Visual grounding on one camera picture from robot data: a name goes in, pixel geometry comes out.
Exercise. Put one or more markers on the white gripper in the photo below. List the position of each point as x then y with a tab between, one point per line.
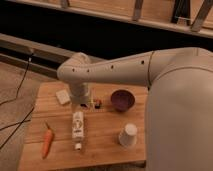
80	93

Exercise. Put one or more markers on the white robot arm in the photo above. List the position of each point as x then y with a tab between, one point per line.
179	106

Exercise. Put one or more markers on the dark purple ceramic bowl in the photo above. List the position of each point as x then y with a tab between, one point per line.
122	100

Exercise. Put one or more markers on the white square sponge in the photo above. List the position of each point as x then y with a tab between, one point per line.
63	97

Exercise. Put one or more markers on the dark snack bar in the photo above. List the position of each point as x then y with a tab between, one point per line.
95	103

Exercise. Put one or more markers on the clear plastic bottle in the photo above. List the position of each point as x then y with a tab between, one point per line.
78	129

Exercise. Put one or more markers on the wooden table board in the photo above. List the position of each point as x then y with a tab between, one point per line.
65	136

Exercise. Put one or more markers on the orange carrot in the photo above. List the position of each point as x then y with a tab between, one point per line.
48	138

